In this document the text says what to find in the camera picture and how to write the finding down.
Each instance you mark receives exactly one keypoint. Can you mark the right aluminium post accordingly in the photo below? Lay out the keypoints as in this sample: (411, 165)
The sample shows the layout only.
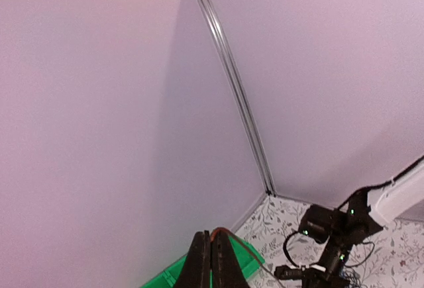
(232, 73)

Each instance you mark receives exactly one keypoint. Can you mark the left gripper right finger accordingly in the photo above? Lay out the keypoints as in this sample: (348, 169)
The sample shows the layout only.
(225, 269)

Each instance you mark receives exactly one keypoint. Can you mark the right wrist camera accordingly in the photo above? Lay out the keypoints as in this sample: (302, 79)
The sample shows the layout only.
(287, 272)

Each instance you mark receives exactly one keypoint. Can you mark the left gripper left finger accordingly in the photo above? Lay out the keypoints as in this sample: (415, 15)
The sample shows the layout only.
(196, 270)

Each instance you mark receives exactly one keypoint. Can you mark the floral table mat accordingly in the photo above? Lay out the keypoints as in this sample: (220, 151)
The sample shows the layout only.
(299, 245)

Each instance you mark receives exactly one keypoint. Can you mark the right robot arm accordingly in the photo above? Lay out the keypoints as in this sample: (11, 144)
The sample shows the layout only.
(363, 214)

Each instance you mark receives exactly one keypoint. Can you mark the right green bin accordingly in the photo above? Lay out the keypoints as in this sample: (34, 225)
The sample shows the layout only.
(248, 257)

